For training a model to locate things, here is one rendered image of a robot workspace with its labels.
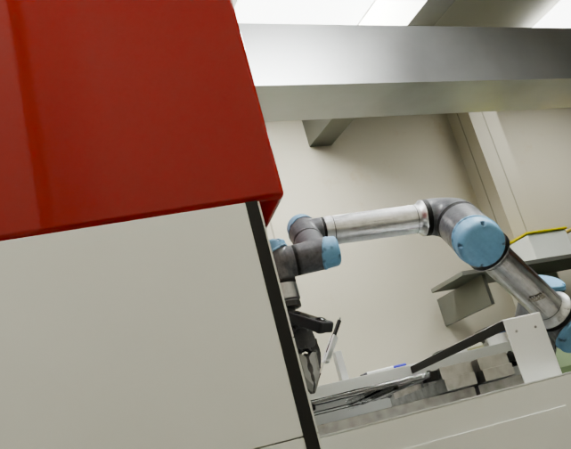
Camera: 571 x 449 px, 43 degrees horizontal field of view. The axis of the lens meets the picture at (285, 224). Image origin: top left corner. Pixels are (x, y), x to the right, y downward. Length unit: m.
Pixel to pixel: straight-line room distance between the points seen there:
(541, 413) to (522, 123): 5.80
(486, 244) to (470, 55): 2.69
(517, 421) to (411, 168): 4.82
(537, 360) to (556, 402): 0.11
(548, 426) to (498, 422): 0.10
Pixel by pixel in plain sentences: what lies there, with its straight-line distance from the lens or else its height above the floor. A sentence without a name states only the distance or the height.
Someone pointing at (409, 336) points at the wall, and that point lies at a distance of 5.63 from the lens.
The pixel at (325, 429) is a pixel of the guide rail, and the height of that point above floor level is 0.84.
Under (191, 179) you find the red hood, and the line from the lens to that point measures 1.26.
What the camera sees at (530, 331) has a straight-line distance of 1.67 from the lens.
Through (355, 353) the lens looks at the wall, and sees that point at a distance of 5.38.
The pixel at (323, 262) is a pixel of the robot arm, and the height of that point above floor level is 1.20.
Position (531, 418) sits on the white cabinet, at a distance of 1.55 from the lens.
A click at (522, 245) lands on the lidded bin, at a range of 5.79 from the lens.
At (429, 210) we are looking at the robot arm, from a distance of 1.88.
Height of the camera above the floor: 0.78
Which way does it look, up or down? 18 degrees up
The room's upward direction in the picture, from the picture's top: 15 degrees counter-clockwise
